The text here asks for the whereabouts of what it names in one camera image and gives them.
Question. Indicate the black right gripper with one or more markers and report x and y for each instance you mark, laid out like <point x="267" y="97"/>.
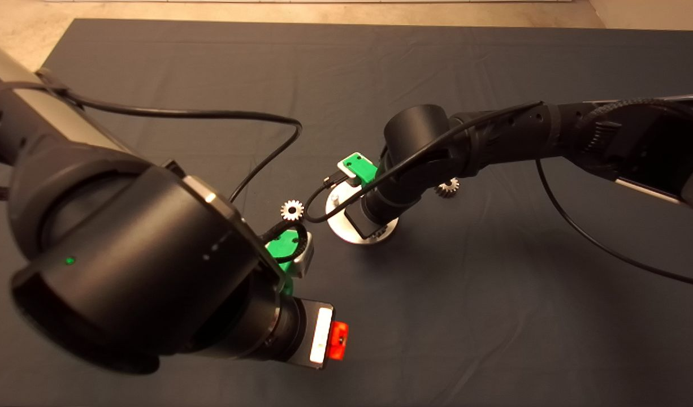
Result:
<point x="366" y="220"/>

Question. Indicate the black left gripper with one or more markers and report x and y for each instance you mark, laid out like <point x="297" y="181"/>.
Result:
<point x="306" y="333"/>

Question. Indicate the small steel planetary gear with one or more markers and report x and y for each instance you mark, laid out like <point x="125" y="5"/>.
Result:
<point x="385" y="229"/>
<point x="292" y="210"/>
<point x="449" y="190"/>

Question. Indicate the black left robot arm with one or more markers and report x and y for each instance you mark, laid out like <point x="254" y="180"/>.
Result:
<point x="115" y="265"/>

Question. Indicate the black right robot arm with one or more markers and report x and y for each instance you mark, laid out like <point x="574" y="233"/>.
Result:
<point x="493" y="135"/>

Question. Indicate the round metal carrier plate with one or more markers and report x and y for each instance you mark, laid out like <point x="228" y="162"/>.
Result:
<point x="338" y="226"/>

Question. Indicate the dark table cloth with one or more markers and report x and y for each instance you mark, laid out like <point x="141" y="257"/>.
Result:
<point x="211" y="56"/>

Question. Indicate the green right camera mount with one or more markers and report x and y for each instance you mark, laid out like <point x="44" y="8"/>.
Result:
<point x="362" y="167"/>

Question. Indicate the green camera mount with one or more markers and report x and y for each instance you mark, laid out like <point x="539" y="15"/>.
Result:
<point x="362" y="167"/>
<point x="280" y="246"/>

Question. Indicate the silver right camera box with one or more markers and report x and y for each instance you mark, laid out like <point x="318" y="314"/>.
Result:
<point x="347" y="168"/>

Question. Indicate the silver camera box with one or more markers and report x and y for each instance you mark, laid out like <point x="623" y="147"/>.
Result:
<point x="304" y="257"/>
<point x="347" y="168"/>

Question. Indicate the silver left camera box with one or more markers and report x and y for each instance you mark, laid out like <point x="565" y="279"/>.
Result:
<point x="304" y="257"/>

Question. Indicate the green left camera mount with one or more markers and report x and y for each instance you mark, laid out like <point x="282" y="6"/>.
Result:
<point x="280" y="246"/>

